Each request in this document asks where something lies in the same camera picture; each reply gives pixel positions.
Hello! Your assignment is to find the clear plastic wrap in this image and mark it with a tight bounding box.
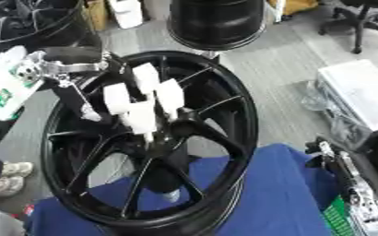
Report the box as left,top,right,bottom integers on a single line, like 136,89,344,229
300,80,375,152

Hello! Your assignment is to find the tan cardboard box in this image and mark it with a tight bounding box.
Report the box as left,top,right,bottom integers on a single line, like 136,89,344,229
82,0,112,31

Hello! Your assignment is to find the white pin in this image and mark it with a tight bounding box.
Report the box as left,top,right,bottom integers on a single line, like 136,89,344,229
131,62,162,102
101,82,135,124
124,102,160,146
153,78,186,122

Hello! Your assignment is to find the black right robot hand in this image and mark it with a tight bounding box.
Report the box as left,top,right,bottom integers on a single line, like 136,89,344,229
303,136,356,183

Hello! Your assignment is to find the black office chair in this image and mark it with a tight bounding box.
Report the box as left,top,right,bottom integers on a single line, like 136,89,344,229
316,0,378,55

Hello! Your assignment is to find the person's shoe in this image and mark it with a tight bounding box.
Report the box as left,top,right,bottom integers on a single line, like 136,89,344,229
0,161,36,179
0,175,27,197

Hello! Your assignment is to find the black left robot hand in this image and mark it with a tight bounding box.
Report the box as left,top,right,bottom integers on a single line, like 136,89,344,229
37,45,133,124

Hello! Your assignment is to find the white flat box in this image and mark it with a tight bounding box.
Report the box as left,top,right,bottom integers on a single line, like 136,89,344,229
314,59,378,133

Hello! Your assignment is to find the black round wheel barrel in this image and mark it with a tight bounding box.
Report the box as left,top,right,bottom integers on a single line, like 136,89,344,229
166,0,268,52

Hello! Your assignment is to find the small white box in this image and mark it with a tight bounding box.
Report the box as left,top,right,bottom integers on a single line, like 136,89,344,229
106,0,146,30

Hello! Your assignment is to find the black spoked wheel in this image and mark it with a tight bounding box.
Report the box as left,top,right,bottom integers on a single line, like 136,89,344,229
39,50,262,236
0,0,102,50

